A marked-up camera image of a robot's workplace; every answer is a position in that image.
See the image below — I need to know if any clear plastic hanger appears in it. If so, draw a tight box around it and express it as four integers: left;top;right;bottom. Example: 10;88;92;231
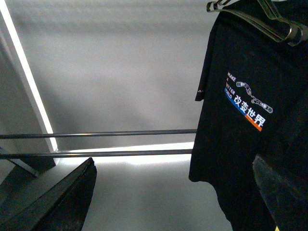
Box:
206;0;308;47

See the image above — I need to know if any upper metal rack rail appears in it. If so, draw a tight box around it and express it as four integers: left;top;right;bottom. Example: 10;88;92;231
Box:
0;129;197;140

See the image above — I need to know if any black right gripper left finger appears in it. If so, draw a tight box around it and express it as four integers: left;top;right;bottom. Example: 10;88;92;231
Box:
0;157;97;231

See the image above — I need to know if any metal rack rail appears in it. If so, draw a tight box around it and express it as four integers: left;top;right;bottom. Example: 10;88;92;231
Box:
0;149;192;159
0;129;197;140

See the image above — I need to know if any lower metal rack rail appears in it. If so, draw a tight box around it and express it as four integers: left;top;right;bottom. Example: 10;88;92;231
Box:
0;149;192;159

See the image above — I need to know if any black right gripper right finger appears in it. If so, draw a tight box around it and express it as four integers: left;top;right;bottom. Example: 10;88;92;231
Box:
253;155;308;231

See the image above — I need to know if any black printed t-shirt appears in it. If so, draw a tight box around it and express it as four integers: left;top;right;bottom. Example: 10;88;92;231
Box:
189;0;308;231

